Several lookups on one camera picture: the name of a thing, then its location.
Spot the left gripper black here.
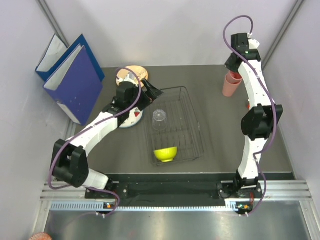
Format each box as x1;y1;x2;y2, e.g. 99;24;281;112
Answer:
127;79;164;112

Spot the pink cup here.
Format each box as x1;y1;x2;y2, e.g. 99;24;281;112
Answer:
226;71;242;85
222;72;242;97

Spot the beige floral plate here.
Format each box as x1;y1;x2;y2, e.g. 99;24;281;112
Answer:
115;65;149;86

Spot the clear wine glass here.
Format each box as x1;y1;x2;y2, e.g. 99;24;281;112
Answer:
152;109;168;132

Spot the white plate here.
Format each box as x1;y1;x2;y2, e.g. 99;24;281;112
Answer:
119;107;144;129

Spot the black wire dish rack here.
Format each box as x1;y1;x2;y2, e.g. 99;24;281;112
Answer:
142;86;204;166

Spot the yellow-green bowl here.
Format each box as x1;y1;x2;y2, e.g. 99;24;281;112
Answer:
153;146;178;163

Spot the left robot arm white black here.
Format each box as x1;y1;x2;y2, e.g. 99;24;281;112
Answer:
49;78;163;199

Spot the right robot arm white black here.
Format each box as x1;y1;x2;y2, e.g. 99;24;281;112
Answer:
225;33;284;198

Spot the front blue binder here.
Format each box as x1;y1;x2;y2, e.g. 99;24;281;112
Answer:
43;45;103;126

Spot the blue binder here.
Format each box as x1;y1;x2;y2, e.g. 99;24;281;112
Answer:
35;34;105;82
43;45;103;126

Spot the rear blue binder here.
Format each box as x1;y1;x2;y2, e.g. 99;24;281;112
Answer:
35;34;105;82

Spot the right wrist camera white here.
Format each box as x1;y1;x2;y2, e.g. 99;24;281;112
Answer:
248;38;260;50

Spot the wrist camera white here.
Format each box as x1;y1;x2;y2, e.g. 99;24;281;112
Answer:
248;38;260;50
119;73;138;86

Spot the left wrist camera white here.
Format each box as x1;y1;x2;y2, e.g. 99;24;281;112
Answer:
119;73;138;86

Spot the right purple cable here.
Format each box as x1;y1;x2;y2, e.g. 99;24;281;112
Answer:
223;15;278;217

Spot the purple cable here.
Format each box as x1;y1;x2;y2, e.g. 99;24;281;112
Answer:
47;67;143;217
223;15;278;217

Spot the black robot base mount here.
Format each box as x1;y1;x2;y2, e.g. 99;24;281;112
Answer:
84;171;263;207

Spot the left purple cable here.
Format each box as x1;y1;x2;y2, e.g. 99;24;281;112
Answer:
47;67;143;217

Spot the aluminium rail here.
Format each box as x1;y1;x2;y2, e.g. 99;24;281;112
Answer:
40;180;312;214

